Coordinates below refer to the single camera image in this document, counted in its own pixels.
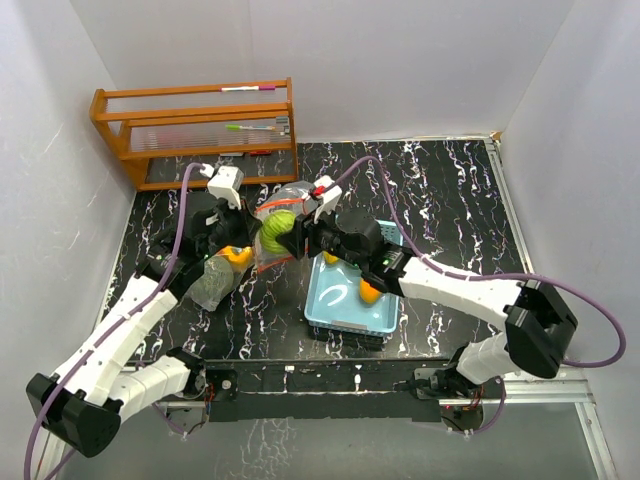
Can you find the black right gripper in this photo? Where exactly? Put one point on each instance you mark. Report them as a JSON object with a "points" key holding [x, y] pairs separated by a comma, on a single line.
{"points": [[296, 239]]}

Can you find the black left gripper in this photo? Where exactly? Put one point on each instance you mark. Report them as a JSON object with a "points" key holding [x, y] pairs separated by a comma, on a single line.
{"points": [[249, 224]]}

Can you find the green cabbage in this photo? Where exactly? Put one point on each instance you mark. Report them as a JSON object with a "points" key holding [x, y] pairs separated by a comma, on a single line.
{"points": [[275, 223]]}

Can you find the clear orange-zip bag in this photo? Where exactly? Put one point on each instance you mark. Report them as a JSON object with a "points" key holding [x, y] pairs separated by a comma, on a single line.
{"points": [[238, 276], [288, 197]]}

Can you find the yellow starfruit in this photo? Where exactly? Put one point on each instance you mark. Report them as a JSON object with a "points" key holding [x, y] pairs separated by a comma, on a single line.
{"points": [[329, 258]]}

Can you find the netted green melon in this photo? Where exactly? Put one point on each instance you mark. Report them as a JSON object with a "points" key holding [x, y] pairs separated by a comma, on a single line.
{"points": [[215, 283]]}

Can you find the orange yellow mango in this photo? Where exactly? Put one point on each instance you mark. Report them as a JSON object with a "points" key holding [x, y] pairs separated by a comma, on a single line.
{"points": [[368, 294]]}

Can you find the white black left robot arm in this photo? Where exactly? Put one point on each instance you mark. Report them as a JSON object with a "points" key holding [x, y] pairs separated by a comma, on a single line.
{"points": [[87, 398]]}

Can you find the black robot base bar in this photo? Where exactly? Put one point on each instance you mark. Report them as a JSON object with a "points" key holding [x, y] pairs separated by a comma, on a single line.
{"points": [[331, 389]]}

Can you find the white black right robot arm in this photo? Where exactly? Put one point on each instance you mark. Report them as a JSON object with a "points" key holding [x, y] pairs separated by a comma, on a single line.
{"points": [[535, 324]]}

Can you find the light blue plastic basket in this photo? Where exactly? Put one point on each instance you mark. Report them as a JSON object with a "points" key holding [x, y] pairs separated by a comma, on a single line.
{"points": [[333, 300]]}

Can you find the wooden shelf rack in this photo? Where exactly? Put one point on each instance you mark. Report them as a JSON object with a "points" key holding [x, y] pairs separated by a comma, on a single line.
{"points": [[143, 126]]}

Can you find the green capped marker pen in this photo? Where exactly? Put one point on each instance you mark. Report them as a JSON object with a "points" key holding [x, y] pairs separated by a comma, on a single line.
{"points": [[238, 127]]}

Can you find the pink white marker pen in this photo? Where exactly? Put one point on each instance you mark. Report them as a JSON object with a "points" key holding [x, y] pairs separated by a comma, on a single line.
{"points": [[248, 88]]}

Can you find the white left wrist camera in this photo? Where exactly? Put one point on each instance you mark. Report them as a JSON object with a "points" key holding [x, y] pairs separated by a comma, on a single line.
{"points": [[223, 183]]}

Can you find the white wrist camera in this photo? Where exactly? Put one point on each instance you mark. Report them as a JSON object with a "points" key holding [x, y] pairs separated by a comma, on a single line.
{"points": [[223, 183], [323, 197]]}

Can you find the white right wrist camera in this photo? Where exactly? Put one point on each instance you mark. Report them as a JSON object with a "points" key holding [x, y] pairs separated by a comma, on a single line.
{"points": [[323, 197]]}

